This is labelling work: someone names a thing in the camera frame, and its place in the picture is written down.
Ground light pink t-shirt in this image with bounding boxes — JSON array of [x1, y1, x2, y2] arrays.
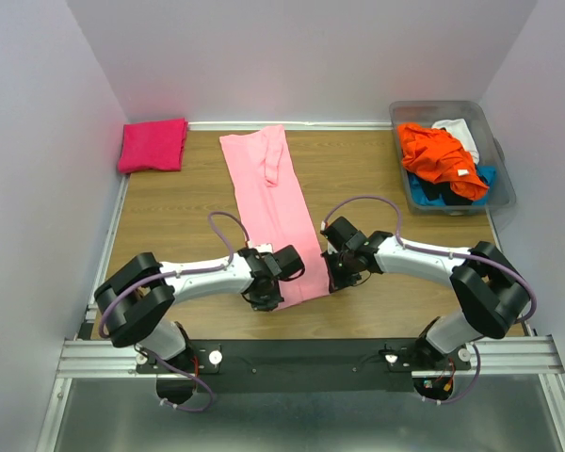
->
[[219, 125, 329, 309]]

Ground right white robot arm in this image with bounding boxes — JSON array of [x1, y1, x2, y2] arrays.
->
[[320, 217, 535, 369]]

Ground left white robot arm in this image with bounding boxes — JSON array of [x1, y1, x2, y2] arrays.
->
[[94, 245, 305, 371]]

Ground orange t-shirt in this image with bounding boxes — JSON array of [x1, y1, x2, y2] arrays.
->
[[396, 122, 489, 201]]

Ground clear plastic bin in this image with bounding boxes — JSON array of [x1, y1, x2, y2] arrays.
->
[[389, 101, 516, 216]]

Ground blue t-shirt in bin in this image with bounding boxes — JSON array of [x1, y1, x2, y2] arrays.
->
[[408, 166, 496, 207]]

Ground folded magenta t-shirt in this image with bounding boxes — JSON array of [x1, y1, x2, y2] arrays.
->
[[117, 118, 188, 174]]

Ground white t-shirt in bin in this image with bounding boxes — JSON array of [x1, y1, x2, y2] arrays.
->
[[432, 118, 480, 165]]

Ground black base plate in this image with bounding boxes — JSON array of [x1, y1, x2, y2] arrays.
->
[[136, 337, 472, 406]]

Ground aluminium rail frame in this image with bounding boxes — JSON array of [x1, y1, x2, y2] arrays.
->
[[37, 173, 565, 452]]

